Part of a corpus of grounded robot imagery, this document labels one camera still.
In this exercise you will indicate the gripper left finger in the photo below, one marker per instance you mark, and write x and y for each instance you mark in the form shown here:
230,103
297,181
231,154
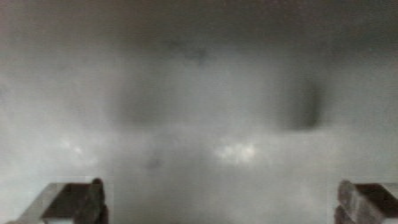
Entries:
70,204

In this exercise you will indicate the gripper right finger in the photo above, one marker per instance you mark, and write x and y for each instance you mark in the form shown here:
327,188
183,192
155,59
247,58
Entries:
368,203

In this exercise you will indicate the white drawer cabinet box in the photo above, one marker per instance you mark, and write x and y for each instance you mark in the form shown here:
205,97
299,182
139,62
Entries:
214,101

